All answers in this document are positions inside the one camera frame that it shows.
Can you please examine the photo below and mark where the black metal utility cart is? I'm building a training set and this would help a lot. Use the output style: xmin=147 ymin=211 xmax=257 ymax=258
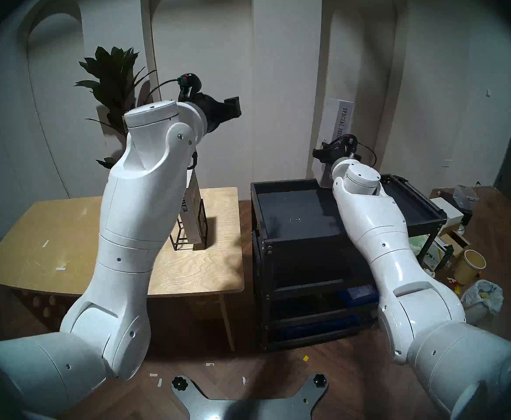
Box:
xmin=250 ymin=174 xmax=447 ymax=352

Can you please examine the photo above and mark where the light wooden table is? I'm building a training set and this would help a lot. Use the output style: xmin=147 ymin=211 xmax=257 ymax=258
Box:
xmin=0 ymin=187 xmax=245 ymax=352

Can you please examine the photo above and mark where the tall dark green plant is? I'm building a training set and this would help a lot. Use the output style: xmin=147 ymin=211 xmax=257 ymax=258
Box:
xmin=74 ymin=46 xmax=157 ymax=170

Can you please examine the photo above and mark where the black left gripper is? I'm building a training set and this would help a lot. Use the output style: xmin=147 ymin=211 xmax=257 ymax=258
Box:
xmin=193 ymin=93 xmax=242 ymax=134

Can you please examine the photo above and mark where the clear plastic storage box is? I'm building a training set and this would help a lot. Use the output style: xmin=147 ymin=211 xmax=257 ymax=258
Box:
xmin=453 ymin=185 xmax=479 ymax=210

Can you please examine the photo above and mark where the white cardboard box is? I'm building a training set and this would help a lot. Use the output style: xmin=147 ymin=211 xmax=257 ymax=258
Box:
xmin=431 ymin=197 xmax=464 ymax=225

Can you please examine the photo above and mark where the beige plastic bucket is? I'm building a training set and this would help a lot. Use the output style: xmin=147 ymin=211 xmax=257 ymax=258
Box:
xmin=453 ymin=249 xmax=487 ymax=286

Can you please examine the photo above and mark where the black wire book stand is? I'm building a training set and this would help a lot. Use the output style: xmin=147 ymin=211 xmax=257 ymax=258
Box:
xmin=170 ymin=196 xmax=208 ymax=251

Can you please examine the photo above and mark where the green and white box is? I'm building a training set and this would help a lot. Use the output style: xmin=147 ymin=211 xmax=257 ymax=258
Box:
xmin=424 ymin=238 xmax=453 ymax=271

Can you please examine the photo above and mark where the open brown cardboard box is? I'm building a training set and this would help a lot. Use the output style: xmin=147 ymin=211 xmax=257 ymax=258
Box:
xmin=439 ymin=231 xmax=470 ymax=258

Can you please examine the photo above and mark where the white bin with bag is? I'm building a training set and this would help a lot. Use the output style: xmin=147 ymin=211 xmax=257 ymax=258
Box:
xmin=460 ymin=280 xmax=504 ymax=326

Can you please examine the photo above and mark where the white ianra book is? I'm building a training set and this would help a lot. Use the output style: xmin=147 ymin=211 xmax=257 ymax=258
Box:
xmin=178 ymin=170 xmax=204 ymax=242

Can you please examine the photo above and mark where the white special issue book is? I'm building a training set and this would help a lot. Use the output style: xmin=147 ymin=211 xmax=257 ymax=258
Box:
xmin=313 ymin=98 xmax=356 ymax=189

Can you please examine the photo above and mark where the pale green printed sheet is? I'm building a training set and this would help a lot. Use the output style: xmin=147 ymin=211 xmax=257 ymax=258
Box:
xmin=409 ymin=236 xmax=431 ymax=259

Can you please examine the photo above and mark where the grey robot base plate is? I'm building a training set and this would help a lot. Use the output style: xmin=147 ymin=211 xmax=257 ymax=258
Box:
xmin=171 ymin=374 xmax=328 ymax=420

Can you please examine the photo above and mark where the blue flat box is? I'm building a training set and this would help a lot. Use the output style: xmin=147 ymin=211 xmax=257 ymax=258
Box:
xmin=339 ymin=286 xmax=379 ymax=306

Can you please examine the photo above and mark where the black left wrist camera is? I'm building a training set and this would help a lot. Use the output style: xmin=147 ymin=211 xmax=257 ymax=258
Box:
xmin=177 ymin=73 xmax=203 ymax=101

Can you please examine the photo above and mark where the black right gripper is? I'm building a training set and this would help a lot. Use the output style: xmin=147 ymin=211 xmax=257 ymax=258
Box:
xmin=312 ymin=139 xmax=346 ymax=162

